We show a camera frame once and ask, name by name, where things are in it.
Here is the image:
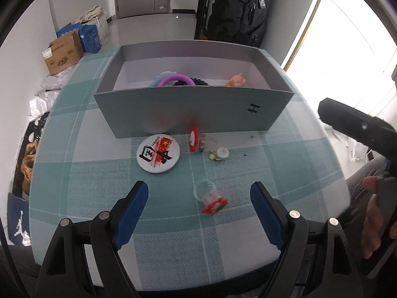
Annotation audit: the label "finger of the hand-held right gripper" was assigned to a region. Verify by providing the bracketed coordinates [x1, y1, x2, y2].
[317, 98, 397, 170]

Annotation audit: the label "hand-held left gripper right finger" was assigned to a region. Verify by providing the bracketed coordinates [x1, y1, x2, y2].
[250, 181, 363, 298]

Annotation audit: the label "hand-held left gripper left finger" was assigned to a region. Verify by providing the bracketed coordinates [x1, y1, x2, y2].
[36, 180, 149, 298]

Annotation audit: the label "clear cup with red base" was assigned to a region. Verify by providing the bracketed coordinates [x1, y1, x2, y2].
[193, 180, 230, 215]
[188, 127, 207, 153]

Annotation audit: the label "grey cardboard box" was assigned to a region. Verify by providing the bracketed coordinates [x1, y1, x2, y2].
[93, 40, 295, 139]

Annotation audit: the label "pink pig toy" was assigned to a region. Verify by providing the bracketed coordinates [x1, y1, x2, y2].
[225, 73, 248, 87]

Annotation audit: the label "blue purple silicone wristband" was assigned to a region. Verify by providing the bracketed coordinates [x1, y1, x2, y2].
[149, 71, 195, 88]

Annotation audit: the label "black bead bracelet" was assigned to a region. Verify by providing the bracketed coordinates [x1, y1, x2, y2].
[172, 77, 209, 87]

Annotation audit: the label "person's right hand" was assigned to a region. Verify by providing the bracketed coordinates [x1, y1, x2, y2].
[362, 175, 390, 260]

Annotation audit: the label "white plastic bag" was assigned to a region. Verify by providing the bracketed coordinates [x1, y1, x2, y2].
[330, 124, 376, 162]

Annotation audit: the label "person's grey trouser leg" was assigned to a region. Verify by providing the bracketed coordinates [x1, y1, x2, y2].
[344, 157, 387, 218]

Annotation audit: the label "teal checked tablecloth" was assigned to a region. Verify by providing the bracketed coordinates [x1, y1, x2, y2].
[29, 39, 352, 288]

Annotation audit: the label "round white red badge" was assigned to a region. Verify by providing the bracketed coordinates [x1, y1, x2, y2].
[136, 134, 180, 173]

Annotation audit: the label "brown shoes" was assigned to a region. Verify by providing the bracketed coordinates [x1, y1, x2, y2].
[21, 143, 39, 193]

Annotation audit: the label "blue bag with white figure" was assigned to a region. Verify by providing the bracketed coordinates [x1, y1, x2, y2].
[7, 192, 32, 246]

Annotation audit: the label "black shoe rack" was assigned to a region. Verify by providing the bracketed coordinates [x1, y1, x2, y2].
[25, 113, 50, 149]

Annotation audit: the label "crumpled clear plastic bags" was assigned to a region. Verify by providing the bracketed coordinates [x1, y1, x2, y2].
[28, 70, 73, 118]

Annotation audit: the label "black jacket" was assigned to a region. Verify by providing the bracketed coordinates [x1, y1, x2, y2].
[206, 0, 275, 48]

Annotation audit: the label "brown cardboard box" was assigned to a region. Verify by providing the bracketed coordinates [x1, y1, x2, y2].
[42, 30, 84, 76]

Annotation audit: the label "blue cardboard box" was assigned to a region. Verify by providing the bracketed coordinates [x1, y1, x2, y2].
[56, 22, 102, 54]

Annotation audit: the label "black coat rack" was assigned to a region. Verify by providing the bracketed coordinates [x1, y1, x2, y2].
[195, 0, 216, 41]

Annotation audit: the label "white woven bag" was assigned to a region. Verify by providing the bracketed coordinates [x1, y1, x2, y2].
[96, 14, 110, 42]

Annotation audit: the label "beige canvas tote bag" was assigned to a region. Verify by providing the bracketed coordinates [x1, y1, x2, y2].
[77, 5, 107, 25]

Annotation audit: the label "bright window with wooden frame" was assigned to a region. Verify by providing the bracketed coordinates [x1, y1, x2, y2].
[281, 0, 397, 121]

